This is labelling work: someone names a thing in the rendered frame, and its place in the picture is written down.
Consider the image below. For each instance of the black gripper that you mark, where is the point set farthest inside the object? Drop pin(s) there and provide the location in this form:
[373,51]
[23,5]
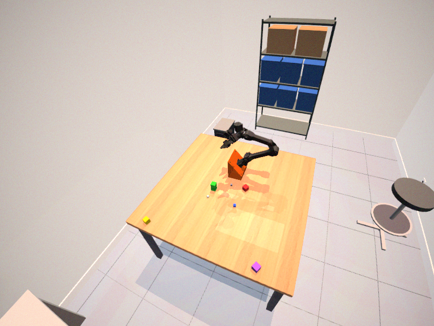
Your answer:
[227,143]

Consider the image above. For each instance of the small yellow block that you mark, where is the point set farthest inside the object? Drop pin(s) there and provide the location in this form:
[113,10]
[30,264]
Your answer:
[146,220]

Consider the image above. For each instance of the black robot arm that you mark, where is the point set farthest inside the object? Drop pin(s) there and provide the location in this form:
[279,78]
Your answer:
[251,136]

